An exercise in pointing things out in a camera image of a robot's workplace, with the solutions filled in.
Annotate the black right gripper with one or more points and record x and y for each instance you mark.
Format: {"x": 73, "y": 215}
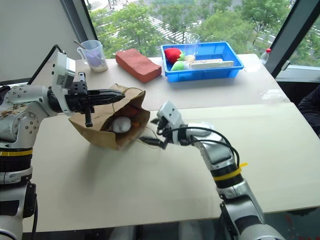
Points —
{"x": 164, "y": 130}

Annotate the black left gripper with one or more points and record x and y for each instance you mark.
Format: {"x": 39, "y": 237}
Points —
{"x": 78, "y": 98}

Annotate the brown paper bag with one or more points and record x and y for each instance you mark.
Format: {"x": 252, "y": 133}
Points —
{"x": 97, "y": 130}

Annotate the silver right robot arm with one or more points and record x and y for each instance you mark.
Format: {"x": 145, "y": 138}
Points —
{"x": 220, "y": 152}

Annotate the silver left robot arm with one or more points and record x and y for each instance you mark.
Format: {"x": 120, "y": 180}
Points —
{"x": 21, "y": 117}

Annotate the orange plush toy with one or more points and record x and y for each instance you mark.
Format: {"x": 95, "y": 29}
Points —
{"x": 130, "y": 111}

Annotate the white plush toy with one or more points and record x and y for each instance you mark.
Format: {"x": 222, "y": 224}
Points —
{"x": 121, "y": 124}

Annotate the green plush toy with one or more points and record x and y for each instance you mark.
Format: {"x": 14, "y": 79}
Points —
{"x": 178, "y": 66}

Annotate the red strawberry plush toy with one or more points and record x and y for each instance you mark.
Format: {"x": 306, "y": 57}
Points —
{"x": 172, "y": 54}

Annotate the clear plastic measuring cup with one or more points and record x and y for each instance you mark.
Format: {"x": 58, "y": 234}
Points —
{"x": 93, "y": 56}

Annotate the red brick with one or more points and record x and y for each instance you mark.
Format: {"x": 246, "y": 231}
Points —
{"x": 137, "y": 65}

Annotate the stirring stick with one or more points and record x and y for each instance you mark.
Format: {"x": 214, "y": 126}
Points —
{"x": 79, "y": 44}

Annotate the blue plastic bin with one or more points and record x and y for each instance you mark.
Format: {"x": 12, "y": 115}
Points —
{"x": 205, "y": 73}

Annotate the yellow zip tie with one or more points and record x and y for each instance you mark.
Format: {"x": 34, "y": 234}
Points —
{"x": 230, "y": 175}

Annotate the white flat box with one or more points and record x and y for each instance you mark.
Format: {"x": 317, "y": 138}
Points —
{"x": 212, "y": 63}

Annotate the clear plastic wrapper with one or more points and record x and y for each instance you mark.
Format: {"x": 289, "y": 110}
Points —
{"x": 273, "y": 95}

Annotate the red-capped plastic bottle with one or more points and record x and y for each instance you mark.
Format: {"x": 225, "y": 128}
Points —
{"x": 265, "y": 57}

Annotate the person in dark clothes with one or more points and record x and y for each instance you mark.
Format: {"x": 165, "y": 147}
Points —
{"x": 310, "y": 110}

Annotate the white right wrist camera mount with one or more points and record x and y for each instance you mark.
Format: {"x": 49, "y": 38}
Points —
{"x": 171, "y": 113}

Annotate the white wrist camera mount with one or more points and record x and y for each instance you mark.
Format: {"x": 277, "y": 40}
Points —
{"x": 171, "y": 113}
{"x": 62, "y": 72}

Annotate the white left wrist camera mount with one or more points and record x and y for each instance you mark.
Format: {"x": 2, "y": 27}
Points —
{"x": 62, "y": 72}

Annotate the dark window frame post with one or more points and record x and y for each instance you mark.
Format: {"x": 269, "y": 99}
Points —
{"x": 290, "y": 35}

